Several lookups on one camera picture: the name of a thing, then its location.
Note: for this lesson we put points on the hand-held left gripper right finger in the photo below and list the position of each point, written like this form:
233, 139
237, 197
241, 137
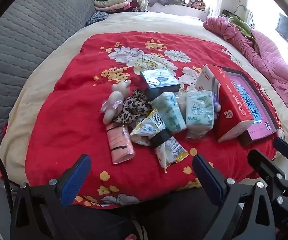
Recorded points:
206, 177

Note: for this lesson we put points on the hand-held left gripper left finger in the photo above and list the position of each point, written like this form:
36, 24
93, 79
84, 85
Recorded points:
75, 180

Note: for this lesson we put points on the dark shallow tray box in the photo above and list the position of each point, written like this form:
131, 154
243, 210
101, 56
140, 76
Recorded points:
246, 138

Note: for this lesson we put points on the yellow white snack packet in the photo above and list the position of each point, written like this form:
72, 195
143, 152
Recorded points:
146, 127
171, 152

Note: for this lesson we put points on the pink striped packet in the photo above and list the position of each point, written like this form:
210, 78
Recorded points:
120, 145

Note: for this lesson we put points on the small black packet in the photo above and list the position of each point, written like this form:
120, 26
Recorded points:
160, 137

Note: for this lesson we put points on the red cardboard box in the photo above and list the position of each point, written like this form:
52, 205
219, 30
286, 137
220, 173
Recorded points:
231, 105

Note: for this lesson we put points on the green tissue pack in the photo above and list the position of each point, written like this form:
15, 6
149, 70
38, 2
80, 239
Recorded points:
169, 112
200, 110

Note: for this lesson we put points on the teddy bear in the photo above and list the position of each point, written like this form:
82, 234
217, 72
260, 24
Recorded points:
217, 106
113, 100

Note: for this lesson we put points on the leopard print scrunchie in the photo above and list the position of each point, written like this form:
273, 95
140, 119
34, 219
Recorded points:
130, 108

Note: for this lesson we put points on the dark blue box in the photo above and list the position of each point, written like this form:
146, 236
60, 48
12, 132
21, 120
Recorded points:
159, 81

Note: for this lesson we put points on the pink book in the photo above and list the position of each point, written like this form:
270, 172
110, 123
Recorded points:
256, 110

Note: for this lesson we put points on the red floral blanket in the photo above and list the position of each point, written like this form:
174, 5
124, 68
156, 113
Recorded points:
71, 120

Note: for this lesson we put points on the pink quilted duvet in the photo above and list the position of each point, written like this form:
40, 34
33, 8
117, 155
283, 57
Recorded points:
266, 55

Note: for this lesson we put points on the green blanket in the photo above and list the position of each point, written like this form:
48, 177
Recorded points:
241, 26

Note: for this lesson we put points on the black yellow tool case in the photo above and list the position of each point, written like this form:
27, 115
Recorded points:
227, 13

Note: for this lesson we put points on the grey quilted headboard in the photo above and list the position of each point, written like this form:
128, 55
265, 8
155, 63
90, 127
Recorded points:
21, 42

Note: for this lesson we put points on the dark blue patterned cloth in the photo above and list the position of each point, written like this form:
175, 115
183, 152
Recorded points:
96, 17

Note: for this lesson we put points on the stack of folded clothes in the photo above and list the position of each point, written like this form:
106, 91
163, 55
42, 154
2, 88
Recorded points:
108, 3

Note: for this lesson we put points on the clothes pile on windowsill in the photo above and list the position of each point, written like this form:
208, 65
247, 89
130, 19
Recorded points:
169, 1

